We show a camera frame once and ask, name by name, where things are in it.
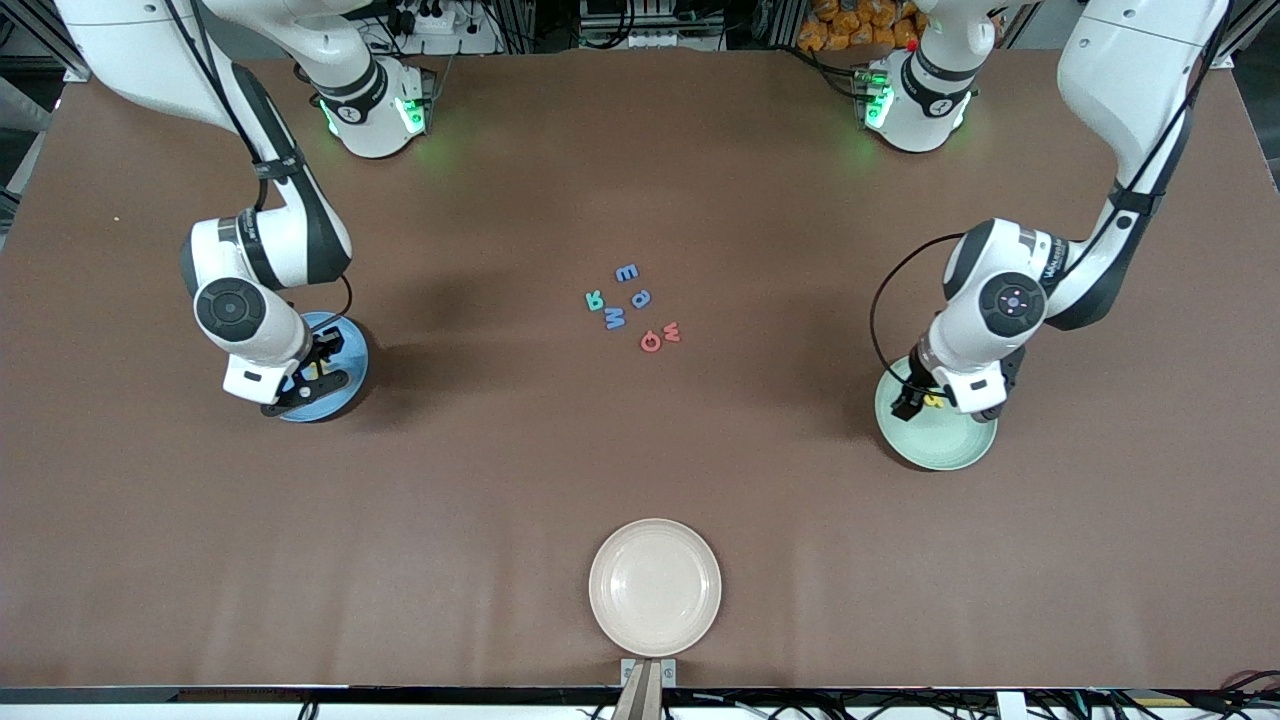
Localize blue plate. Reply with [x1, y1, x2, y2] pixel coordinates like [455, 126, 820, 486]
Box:
[275, 312, 369, 423]

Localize grey device with cables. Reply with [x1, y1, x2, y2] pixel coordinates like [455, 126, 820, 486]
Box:
[578, 0, 726, 51]

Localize green plate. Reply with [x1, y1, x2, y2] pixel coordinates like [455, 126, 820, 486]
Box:
[874, 358, 999, 472]

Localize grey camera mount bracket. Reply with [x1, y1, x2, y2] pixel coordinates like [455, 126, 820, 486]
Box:
[612, 658, 678, 720]

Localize cream plate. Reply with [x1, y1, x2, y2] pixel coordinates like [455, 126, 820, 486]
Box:
[588, 518, 723, 658]

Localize orange mesh bag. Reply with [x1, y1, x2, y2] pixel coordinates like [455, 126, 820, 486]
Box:
[798, 0, 921, 53]

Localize aluminium frame profile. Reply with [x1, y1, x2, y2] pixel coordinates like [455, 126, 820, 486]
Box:
[1215, 0, 1263, 71]
[0, 0, 151, 83]

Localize white power strip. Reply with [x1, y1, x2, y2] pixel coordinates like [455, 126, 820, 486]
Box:
[385, 0, 501, 56]

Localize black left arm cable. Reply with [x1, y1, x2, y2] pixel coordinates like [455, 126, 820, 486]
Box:
[869, 232, 969, 393]

